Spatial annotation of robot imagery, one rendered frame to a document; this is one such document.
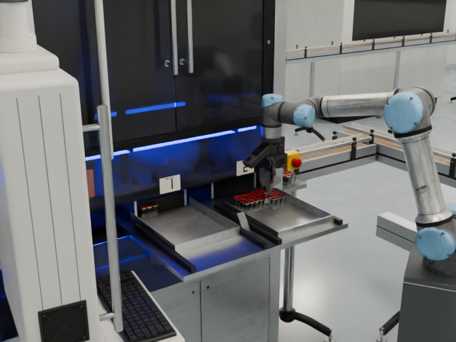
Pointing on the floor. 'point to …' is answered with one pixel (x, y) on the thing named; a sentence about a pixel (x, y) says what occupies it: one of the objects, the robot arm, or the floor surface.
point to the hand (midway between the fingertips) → (265, 189)
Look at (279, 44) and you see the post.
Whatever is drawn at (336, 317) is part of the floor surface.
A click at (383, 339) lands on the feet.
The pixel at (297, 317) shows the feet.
